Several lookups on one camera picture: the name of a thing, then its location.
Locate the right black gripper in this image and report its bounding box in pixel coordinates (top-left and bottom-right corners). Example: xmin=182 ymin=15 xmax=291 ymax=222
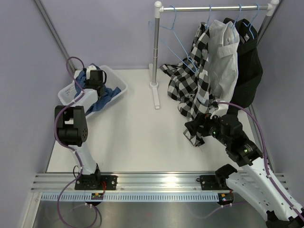
xmin=184 ymin=111 xmax=230 ymax=147

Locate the blue plaid shirt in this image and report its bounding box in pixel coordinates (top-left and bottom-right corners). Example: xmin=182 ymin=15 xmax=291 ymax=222
xmin=63 ymin=64 xmax=127 ymax=118

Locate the black white checked shirt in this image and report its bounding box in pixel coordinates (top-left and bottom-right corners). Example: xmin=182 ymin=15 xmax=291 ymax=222
xmin=159 ymin=22 xmax=221 ymax=147

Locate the blue hanger of plaid shirt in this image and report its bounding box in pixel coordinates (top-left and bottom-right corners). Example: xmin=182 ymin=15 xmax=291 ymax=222
xmin=148 ymin=5 xmax=200 ymax=73

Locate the blue hanger of checked shirt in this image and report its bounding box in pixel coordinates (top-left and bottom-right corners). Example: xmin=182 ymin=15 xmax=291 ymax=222
xmin=205 ymin=5 xmax=212 ymax=29

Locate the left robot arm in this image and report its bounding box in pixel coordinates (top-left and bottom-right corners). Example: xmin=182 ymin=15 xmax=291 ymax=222
xmin=54 ymin=66 xmax=107 ymax=190

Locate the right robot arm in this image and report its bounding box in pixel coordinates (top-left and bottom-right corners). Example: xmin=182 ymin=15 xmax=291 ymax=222
xmin=185 ymin=114 xmax=304 ymax=228

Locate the blue hanger of black shirt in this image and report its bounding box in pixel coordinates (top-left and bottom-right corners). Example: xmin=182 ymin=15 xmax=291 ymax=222
xmin=243 ymin=3 xmax=260 ymax=39

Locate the blue hanger of white shirt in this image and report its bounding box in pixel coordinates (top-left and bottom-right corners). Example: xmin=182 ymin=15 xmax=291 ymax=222
xmin=231 ymin=4 xmax=242 ymax=42

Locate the white plastic basket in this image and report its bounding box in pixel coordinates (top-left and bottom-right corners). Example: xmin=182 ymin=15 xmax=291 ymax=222
xmin=58 ymin=64 xmax=127 ymax=118

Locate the metal clothes rack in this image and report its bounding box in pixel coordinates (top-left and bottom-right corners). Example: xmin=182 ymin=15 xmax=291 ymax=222
xmin=149 ymin=0 xmax=280 ymax=110

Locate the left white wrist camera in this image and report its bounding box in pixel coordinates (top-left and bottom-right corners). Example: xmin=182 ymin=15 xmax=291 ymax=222
xmin=86 ymin=66 xmax=98 ymax=80

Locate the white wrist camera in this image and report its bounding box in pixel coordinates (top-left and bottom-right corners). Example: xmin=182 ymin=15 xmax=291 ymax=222
xmin=86 ymin=66 xmax=98 ymax=80
xmin=209 ymin=100 xmax=229 ymax=119

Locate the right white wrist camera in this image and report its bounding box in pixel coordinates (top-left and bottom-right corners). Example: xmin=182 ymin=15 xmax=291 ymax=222
xmin=209 ymin=100 xmax=229 ymax=119

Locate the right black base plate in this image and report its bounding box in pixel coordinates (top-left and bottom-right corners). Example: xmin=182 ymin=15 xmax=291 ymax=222
xmin=196 ymin=175 xmax=232 ymax=191

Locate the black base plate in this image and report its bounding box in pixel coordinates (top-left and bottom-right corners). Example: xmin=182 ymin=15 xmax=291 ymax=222
xmin=196 ymin=175 xmax=232 ymax=191
xmin=75 ymin=175 xmax=118 ymax=190

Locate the white slotted cable duct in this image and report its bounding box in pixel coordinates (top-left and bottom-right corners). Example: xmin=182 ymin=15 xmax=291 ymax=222
xmin=40 ymin=192 xmax=219 ymax=202

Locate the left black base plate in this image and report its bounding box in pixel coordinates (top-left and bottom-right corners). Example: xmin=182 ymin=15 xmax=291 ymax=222
xmin=75 ymin=175 xmax=118 ymax=190

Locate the aluminium mounting rail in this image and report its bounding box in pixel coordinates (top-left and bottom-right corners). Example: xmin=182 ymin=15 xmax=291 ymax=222
xmin=30 ymin=172 xmax=289 ymax=193

